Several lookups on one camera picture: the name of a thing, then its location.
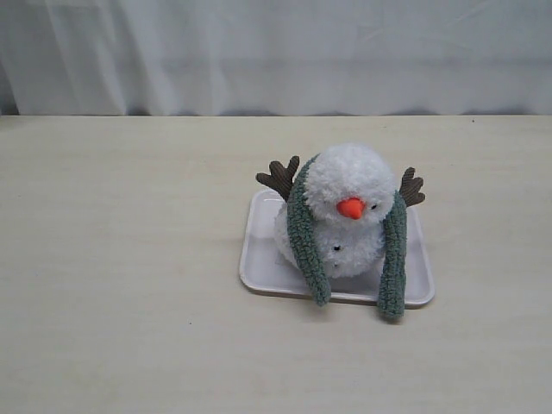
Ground green fuzzy scarf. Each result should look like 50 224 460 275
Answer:
285 154 409 323

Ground white plastic tray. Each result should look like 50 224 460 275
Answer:
239 190 436 309

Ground white backdrop curtain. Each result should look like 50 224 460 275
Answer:
1 1 551 116

